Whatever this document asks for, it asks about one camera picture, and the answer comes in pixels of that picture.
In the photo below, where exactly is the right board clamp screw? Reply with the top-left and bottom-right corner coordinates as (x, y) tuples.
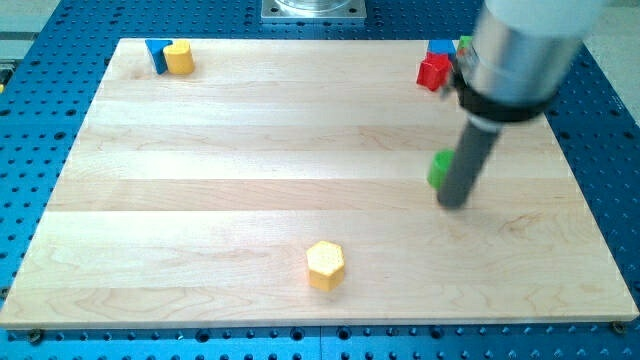
(609, 321), (626, 335)

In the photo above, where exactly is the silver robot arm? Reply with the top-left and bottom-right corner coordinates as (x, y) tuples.
(437, 0), (608, 209)

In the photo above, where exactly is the blue triangle block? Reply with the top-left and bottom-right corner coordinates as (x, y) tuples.
(145, 39), (173, 75)

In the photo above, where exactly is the board clamp screw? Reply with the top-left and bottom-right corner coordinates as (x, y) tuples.
(26, 329), (45, 346)
(609, 321), (626, 335)

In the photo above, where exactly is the red star block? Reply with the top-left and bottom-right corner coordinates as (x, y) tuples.
(416, 52), (452, 92)

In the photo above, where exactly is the yellow rounded block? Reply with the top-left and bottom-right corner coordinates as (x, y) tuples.
(163, 39), (195, 75)

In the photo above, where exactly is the blue cube block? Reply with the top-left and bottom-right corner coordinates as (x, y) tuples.
(427, 39), (456, 61)

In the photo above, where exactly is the wooden board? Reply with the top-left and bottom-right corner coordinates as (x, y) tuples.
(1, 39), (638, 329)

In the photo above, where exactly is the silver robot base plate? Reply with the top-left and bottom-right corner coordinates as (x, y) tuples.
(261, 0), (367, 20)

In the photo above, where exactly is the green cylinder block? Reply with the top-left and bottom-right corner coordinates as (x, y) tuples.
(427, 149), (455, 190)

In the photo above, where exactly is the green block behind arm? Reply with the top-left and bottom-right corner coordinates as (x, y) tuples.
(456, 35), (473, 54)

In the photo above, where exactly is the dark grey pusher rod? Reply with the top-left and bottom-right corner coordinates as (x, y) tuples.
(437, 120), (502, 209)

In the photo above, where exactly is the left board clamp screw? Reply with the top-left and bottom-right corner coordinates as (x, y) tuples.
(26, 329), (45, 346)

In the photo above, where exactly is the yellow hexagon block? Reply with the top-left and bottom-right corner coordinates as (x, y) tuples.
(306, 241), (346, 292)

